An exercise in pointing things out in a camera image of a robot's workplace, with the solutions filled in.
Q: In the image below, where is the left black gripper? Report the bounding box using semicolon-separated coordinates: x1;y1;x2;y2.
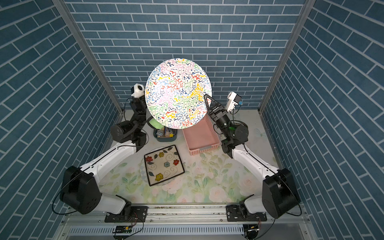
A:
128;95;159;136

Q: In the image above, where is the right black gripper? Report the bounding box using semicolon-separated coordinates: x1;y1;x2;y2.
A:
206;99;234;142

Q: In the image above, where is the grey green cleaning cloth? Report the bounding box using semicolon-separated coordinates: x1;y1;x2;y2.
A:
147;117;164;130

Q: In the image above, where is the round colourful doodle plate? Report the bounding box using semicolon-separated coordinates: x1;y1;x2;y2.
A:
145;58;212;129

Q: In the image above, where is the square flower pattern plate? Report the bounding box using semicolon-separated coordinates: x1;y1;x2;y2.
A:
144;145;186;187

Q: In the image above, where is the round blue checkered plate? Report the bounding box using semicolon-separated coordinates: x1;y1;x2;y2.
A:
139;160;176;186

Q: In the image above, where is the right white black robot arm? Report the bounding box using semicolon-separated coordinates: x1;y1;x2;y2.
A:
204;92;300;221

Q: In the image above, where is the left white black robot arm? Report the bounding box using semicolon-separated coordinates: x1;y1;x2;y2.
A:
57;96;148;219

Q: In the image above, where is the pink plastic basket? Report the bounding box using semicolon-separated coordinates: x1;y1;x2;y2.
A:
183;115;221;156

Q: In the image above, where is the teal stationery bin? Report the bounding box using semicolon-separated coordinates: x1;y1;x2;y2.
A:
153;128;178;142

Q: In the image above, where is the left small circuit board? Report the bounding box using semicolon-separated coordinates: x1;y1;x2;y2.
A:
113;226;133;235

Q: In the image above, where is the small circuit board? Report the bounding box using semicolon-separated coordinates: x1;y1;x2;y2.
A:
113;226;133;235
243;224;260;240

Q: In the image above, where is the right small circuit board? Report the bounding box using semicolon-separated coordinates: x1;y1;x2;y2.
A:
243;224;260;240

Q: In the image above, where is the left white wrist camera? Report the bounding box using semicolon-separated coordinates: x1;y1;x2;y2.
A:
131;84;145;98

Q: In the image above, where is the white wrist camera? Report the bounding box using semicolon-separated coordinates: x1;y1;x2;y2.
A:
225;92;242;112
131;84;145;98

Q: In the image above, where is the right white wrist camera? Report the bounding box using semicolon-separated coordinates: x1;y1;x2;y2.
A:
225;92;242;112

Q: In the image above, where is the aluminium mounting rail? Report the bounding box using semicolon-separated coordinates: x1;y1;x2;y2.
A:
61;203;310;226

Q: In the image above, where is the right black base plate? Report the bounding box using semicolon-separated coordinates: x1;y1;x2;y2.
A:
226;205;267;222

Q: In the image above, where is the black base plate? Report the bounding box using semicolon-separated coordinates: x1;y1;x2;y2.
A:
105;206;148;223
226;205;267;222

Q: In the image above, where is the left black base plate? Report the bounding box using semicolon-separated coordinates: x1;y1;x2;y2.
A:
105;206;148;223

